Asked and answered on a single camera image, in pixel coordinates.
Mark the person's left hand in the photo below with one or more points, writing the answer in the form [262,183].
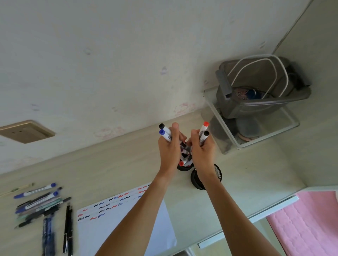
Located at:
[169,153]

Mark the person's right hand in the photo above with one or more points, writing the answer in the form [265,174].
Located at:
[204,158]

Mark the pile of assorted pens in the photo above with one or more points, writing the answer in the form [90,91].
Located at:
[184,155]

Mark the white paper sheet with squiggles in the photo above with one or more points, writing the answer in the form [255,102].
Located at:
[113,226]

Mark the black gel pen clear grip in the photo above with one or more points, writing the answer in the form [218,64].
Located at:
[52,192]

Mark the black slim pen silver tip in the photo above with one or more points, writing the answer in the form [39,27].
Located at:
[66,229]
[70,237]

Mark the blue slim pen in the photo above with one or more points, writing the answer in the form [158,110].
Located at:
[52,237]

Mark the black click pen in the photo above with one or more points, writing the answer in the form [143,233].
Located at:
[31,222]

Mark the person's left forearm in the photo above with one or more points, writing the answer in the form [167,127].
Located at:
[132,216]

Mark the person's right forearm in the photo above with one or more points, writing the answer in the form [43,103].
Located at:
[237,219]

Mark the pink round item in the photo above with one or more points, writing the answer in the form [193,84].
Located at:
[248,137]

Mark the light wooden table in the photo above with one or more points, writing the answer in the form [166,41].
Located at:
[251,179]

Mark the clear acrylic rack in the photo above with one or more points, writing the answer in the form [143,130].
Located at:
[277,126]

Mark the pink mattress sheet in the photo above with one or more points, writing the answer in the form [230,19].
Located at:
[309,224]

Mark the paper-wrapped chopsticks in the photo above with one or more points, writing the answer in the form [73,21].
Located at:
[18,188]

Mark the gold wall socket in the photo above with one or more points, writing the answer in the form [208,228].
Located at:
[23,132]

